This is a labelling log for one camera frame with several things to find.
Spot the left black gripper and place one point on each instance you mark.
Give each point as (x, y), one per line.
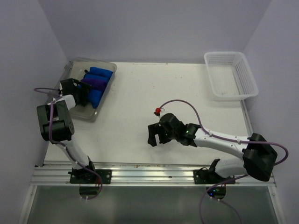
(84, 88)

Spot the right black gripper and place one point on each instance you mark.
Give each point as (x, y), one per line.
(154, 129)

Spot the blue towel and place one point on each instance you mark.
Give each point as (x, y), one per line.
(94, 97)
(92, 76)
(100, 72)

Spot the purple towel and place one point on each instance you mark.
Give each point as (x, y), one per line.
(96, 84)

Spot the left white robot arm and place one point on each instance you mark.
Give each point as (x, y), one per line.
(56, 125)

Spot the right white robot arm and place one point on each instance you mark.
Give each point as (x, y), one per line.
(251, 156)

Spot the clear plastic bin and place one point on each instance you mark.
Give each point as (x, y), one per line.
(76, 69)

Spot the white plastic basket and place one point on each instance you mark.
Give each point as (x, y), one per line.
(230, 76)

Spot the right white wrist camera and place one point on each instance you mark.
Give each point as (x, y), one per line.
(160, 112)

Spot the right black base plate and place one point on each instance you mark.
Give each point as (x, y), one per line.
(204, 176)

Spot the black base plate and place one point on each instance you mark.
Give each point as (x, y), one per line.
(89, 178)
(204, 176)

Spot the aluminium mounting rail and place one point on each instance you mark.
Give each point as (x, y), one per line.
(55, 173)

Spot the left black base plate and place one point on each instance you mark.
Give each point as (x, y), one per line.
(89, 178)

